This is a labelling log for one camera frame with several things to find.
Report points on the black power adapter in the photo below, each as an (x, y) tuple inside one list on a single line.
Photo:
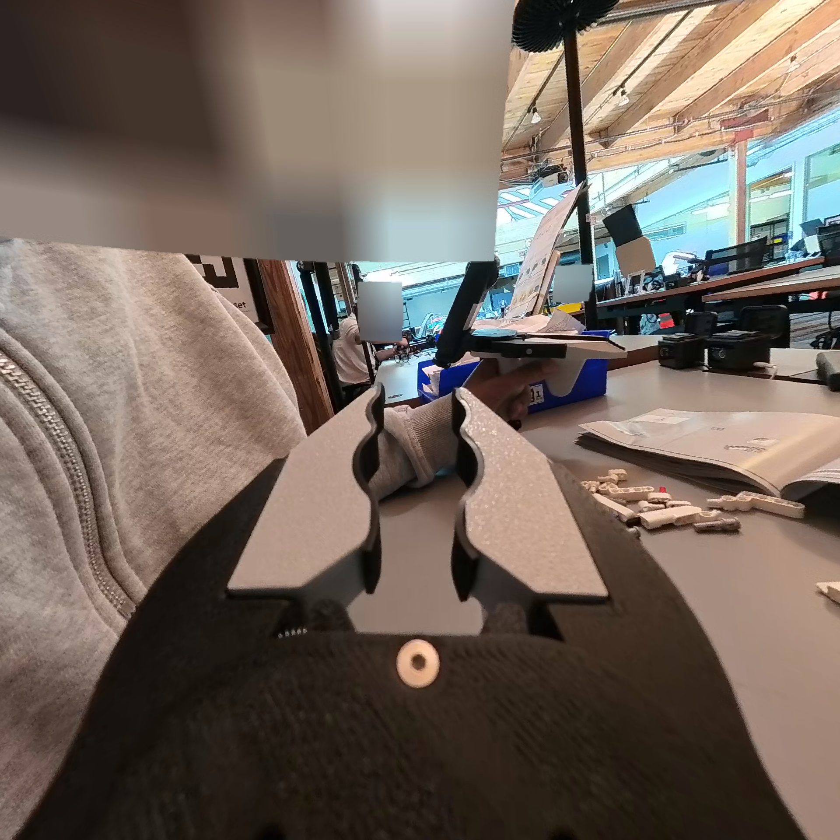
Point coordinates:
[(830, 371)]

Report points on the framed tag poster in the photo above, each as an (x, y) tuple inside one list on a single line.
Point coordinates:
[(223, 275)]

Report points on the blue plastic bin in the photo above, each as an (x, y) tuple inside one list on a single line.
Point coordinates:
[(584, 380)]

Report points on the white angled lego beam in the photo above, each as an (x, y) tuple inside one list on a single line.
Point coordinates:
[(754, 504)]

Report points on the person's grey hoodie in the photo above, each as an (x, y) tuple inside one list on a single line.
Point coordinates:
[(131, 426)]

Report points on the white lego panel with hole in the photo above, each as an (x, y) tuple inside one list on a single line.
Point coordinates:
[(830, 592)]

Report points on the person's left forearm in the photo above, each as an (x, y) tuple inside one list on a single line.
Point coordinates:
[(413, 439)]

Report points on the wooden post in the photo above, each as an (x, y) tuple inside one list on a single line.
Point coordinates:
[(295, 354)]

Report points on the black box device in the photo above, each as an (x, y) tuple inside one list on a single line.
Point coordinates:
[(701, 323), (768, 321)]

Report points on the lego instruction booklet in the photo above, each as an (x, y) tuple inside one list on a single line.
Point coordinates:
[(709, 439)]

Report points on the pile of lego pieces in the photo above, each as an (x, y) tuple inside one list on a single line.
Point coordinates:
[(669, 517)]

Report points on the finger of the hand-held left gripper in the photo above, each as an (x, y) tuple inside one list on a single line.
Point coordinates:
[(577, 336), (590, 350)]

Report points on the long office desks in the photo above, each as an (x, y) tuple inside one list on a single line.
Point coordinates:
[(754, 275)]

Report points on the black charging dock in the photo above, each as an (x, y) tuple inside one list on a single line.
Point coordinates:
[(679, 351), (735, 351)]

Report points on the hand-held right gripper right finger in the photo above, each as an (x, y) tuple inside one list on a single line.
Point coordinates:
[(525, 525)]

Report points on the cardboard display board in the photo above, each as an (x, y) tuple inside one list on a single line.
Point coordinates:
[(544, 256)]

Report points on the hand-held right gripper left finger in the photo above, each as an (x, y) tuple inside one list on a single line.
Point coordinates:
[(308, 525)]

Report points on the black floor lamp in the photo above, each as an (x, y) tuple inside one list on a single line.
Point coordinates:
[(581, 131)]

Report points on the person's left hand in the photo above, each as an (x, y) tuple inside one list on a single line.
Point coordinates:
[(505, 387)]

